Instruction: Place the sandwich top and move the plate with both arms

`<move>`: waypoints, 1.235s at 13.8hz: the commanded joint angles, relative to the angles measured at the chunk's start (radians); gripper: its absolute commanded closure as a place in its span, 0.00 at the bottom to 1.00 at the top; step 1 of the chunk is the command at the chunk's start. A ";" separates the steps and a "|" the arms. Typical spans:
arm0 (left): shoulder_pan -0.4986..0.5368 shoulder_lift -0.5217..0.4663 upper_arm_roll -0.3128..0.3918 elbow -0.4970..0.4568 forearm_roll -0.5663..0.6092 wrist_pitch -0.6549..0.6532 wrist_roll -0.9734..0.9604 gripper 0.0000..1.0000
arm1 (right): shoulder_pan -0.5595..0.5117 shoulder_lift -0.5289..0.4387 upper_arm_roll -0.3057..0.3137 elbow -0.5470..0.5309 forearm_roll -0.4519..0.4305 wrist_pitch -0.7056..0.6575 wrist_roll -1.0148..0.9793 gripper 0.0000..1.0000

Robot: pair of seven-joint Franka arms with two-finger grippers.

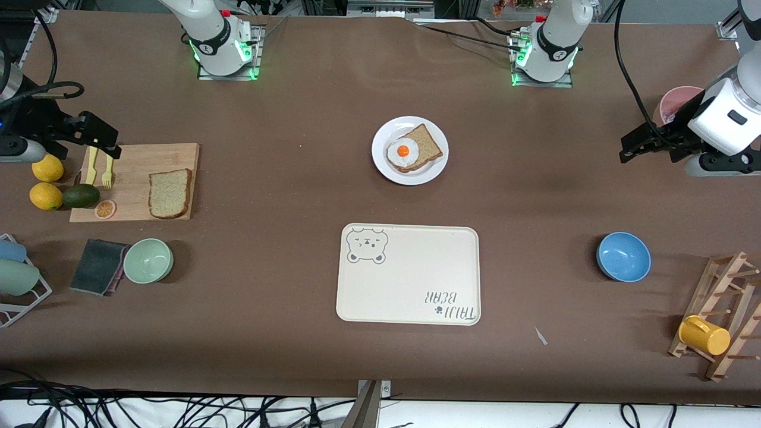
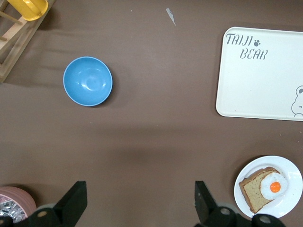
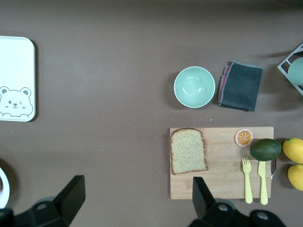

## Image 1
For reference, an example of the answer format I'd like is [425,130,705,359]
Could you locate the brown bread slice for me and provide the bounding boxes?
[389,123,444,174]
[148,168,193,220]

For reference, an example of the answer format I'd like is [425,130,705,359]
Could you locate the round white plate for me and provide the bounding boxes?
[372,115,449,186]

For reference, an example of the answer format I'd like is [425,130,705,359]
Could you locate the pink bowl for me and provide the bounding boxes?
[653,86,705,127]

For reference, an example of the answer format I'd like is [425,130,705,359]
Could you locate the wooden cutting board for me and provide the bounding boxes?
[69,143,200,223]

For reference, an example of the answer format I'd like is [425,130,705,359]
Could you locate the yellow lemon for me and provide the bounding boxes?
[29,182,64,211]
[32,156,65,182]

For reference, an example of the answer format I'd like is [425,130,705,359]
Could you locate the dark green avocado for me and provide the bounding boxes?
[62,184,100,209]

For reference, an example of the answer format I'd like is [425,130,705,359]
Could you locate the blue bowl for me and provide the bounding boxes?
[596,232,652,282]

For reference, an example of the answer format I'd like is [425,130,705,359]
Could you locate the pale green bowl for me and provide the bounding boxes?
[123,238,174,284]

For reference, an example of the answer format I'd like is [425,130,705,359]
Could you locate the dark grey sponge cloth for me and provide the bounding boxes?
[70,239,130,296]

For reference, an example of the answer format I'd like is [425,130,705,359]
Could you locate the light blue cup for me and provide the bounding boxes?
[0,238,27,263]

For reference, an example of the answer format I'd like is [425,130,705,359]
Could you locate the wooden cup rack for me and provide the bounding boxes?
[668,251,761,382]

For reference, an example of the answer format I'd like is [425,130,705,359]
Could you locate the pale green cup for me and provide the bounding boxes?
[0,259,40,296]

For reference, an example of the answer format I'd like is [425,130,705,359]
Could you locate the colourful toy food pile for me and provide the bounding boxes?
[490,0,536,16]

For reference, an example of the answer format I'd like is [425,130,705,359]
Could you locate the yellow mug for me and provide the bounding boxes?
[678,315,731,356]

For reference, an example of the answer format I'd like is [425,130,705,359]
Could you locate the toy fried egg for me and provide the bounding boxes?
[386,138,420,169]

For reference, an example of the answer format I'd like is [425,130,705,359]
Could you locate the cream bear print tray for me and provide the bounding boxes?
[336,224,481,326]

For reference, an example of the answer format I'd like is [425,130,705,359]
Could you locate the aluminium profile rail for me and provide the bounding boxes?
[17,7,60,69]
[716,11,744,41]

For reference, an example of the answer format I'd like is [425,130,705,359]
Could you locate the white wire rack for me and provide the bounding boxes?
[0,233,53,328]

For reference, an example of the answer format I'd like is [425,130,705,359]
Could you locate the grey metal frame beam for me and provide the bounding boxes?
[347,0,436,20]

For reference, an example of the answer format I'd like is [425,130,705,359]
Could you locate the tangled black floor cables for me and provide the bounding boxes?
[0,369,357,428]

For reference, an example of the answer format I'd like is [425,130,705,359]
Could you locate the grey metal mounting bracket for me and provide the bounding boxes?
[340,379,392,428]

